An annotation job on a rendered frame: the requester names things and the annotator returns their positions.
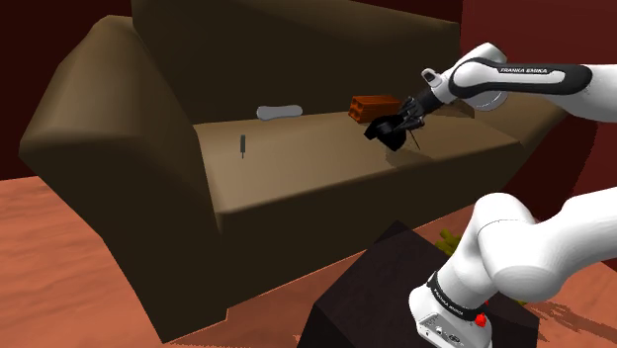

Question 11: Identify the orange brick-patterned box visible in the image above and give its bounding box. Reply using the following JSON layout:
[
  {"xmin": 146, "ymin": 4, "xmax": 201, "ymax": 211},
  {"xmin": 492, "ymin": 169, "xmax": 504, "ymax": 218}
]
[{"xmin": 347, "ymin": 94, "xmax": 404, "ymax": 125}]

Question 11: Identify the yellow green plant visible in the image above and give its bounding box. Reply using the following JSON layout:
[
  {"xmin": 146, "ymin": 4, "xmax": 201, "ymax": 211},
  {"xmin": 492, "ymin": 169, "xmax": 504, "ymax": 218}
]
[{"xmin": 434, "ymin": 227, "xmax": 465, "ymax": 258}]

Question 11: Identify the grey remote control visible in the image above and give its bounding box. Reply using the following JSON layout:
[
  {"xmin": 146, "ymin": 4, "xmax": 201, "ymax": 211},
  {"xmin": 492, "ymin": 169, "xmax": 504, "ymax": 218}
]
[{"xmin": 255, "ymin": 104, "xmax": 305, "ymax": 123}]

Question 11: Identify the dark robot stand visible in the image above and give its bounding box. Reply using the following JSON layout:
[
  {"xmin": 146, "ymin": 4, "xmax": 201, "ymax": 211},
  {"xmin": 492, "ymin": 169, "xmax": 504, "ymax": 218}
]
[{"xmin": 296, "ymin": 220, "xmax": 540, "ymax": 348}]

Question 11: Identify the brown sofa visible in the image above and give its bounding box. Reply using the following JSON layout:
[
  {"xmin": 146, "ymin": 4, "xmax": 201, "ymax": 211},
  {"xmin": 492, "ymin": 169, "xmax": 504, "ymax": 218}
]
[{"xmin": 19, "ymin": 0, "xmax": 571, "ymax": 344}]

